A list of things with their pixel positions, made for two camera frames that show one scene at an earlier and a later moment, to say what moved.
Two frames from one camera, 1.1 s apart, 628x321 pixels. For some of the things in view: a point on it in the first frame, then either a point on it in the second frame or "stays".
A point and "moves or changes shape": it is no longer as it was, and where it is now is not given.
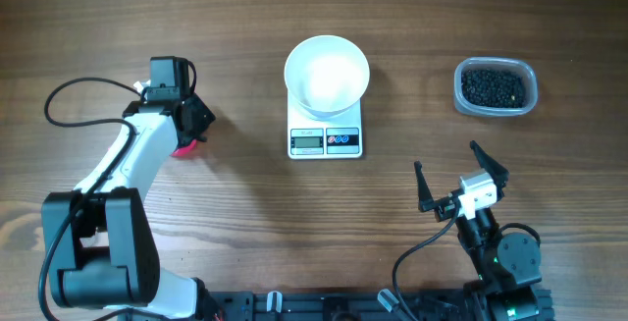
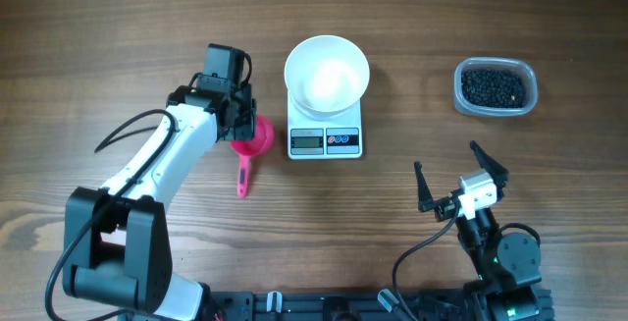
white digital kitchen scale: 309,138 stays
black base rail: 444,304 stays
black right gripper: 444,206 stays
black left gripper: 203,116 → 244,132
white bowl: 326,76 stays
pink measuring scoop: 185,150 moves or changes shape
